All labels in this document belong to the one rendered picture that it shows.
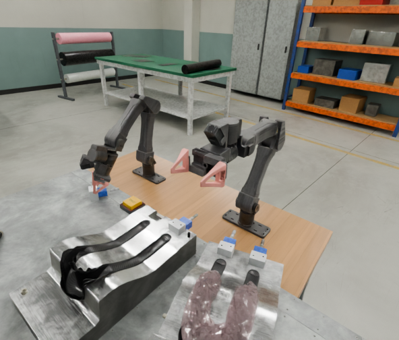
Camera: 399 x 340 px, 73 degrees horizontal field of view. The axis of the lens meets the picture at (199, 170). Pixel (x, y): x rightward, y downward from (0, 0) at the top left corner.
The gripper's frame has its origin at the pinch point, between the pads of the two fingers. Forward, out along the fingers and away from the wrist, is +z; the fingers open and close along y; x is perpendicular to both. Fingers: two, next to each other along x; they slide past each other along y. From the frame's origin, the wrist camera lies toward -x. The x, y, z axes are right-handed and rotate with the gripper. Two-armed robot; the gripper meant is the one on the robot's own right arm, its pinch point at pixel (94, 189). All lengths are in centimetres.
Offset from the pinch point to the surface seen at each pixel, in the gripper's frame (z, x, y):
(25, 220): 18.1, -22.0, 6.8
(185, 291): -13, 14, 68
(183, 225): -19, 19, 46
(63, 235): 11.0, -9.6, 21.3
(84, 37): -45, 9, -549
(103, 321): 2, -3, 66
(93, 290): -5, -8, 62
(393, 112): -200, 470, -174
